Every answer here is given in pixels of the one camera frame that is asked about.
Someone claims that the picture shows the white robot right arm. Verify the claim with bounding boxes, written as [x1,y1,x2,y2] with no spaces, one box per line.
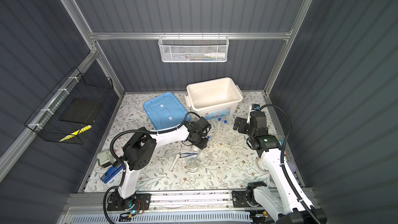
[233,104,327,224]

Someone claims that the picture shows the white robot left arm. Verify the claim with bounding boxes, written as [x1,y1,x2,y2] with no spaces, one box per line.
[109,117,211,199]

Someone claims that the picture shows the blue tweezers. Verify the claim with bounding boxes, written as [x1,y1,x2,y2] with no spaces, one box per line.
[179,152,197,158]

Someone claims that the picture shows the clear glass flask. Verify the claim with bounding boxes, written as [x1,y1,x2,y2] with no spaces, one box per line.
[186,158,201,173]

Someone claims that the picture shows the white plastic storage box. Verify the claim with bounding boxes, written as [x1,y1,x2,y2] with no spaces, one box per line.
[185,77,243,120]

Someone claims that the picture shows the blue plastic box lid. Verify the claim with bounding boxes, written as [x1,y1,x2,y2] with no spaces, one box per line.
[143,92,188,130]

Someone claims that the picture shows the round tape roll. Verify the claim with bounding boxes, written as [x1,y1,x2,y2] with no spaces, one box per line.
[255,158,269,174]

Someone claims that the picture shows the white bottle in basket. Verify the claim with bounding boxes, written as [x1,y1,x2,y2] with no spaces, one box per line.
[204,52,227,59]

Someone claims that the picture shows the small green grey device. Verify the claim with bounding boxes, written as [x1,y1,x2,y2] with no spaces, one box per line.
[97,149,115,168]

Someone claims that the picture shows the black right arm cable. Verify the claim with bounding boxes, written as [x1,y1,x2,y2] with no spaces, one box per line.
[257,104,321,224]

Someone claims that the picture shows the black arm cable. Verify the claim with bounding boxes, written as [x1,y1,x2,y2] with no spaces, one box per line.
[102,111,203,224]
[257,104,321,224]

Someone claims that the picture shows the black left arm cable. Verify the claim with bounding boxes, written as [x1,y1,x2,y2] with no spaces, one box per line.
[102,111,203,224]

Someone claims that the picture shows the white wire mesh basket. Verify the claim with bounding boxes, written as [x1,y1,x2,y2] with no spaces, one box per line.
[158,36,230,63]

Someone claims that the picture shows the black wire mesh basket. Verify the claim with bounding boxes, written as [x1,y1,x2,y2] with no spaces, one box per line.
[24,69,115,145]

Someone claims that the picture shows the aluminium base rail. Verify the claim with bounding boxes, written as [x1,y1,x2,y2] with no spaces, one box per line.
[66,188,315,214]

